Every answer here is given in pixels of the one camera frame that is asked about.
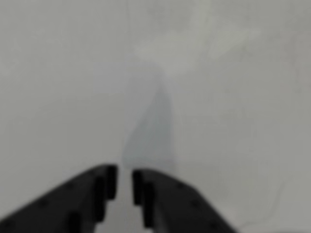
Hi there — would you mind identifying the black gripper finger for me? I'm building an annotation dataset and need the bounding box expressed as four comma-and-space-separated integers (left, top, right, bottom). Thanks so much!
0, 164, 119, 233
132, 168, 239, 233

